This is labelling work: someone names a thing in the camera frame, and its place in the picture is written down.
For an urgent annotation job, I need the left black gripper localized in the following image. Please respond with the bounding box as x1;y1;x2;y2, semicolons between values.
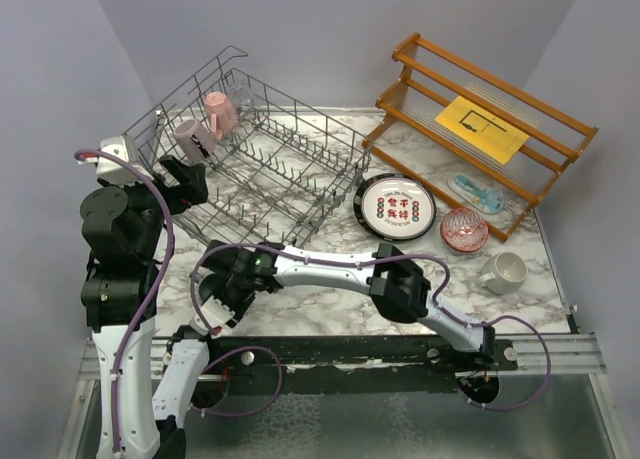
101;153;207;258

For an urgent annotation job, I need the purple mug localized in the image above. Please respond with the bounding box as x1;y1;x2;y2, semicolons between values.
173;118;217;163

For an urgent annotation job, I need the pink cream mug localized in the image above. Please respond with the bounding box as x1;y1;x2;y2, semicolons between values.
204;91;238;142

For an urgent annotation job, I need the clear drinking glass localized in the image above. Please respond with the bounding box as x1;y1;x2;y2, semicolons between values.
226;82;254;111

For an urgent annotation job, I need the white grey mug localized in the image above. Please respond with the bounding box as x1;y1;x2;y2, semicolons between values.
478;252;528;295

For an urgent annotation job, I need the dark grey mug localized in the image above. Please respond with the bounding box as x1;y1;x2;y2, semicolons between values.
198;274;224;304

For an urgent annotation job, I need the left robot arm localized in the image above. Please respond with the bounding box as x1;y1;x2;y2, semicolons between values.
80;155;221;458

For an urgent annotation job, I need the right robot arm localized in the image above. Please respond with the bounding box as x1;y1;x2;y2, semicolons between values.
194;241;496;370

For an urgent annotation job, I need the orange wooden shelf rack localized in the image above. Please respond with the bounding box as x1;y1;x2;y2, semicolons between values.
362;33;598;241

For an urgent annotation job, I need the black mounting base bar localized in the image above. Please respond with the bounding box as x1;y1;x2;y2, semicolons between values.
198;335;518;396

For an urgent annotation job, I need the black rimmed printed plate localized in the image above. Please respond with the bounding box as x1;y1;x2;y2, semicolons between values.
352;173;437;242

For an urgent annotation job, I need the red patterned glass bowl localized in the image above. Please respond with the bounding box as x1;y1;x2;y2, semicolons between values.
440;208;489;254

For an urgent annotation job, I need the yellow paper card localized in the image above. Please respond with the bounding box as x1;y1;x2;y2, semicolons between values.
435;96;529;165

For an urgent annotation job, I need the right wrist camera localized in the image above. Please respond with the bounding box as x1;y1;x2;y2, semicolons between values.
191;299;237;338

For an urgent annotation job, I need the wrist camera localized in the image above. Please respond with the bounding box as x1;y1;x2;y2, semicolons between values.
191;299;237;338
76;135;138;186

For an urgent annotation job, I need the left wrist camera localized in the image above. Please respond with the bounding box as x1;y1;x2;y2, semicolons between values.
76;135;138;186

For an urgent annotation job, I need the grey wire dish rack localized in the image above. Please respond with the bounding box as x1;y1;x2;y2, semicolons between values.
124;46;370;246

